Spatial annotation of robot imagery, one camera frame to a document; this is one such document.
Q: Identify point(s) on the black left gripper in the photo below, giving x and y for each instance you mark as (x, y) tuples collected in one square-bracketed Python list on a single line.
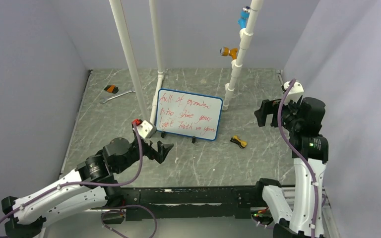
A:
[(159, 154)]

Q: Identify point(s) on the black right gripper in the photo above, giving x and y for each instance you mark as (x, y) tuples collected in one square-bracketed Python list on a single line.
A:
[(268, 106)]

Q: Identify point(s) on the yellow black eraser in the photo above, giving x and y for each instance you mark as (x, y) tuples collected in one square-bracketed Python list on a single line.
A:
[(237, 140)]

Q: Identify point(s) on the blue framed whiteboard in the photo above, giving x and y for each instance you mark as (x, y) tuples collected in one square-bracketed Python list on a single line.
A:
[(188, 114)]

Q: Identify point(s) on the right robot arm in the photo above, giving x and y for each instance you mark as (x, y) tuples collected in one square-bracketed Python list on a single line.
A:
[(309, 148)]

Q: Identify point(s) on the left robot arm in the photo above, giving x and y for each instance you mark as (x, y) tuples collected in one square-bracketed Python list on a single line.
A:
[(90, 185)]

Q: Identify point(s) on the orange nozzle fitting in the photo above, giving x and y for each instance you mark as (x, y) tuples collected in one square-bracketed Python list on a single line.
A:
[(225, 51)]

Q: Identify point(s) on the silver wrench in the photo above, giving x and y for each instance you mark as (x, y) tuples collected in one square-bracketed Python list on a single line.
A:
[(107, 99)]

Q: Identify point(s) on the orange black small tool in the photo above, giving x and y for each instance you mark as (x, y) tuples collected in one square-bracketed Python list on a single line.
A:
[(113, 89)]

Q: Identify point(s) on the blue nozzle fitting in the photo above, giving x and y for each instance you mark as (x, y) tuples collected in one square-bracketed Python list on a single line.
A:
[(244, 15)]

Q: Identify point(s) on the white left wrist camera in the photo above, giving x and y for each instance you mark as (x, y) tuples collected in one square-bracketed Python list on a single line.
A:
[(144, 128)]

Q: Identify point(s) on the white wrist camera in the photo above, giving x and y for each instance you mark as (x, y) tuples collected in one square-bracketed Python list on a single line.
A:
[(295, 93), (144, 128)]

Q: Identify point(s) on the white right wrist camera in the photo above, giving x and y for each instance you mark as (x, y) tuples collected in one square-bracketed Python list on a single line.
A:
[(295, 93)]

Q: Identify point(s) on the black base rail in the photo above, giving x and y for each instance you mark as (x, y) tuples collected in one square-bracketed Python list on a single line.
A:
[(187, 202)]

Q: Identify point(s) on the white pvc pipe frame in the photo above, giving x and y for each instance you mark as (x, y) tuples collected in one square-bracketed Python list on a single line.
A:
[(118, 12)]

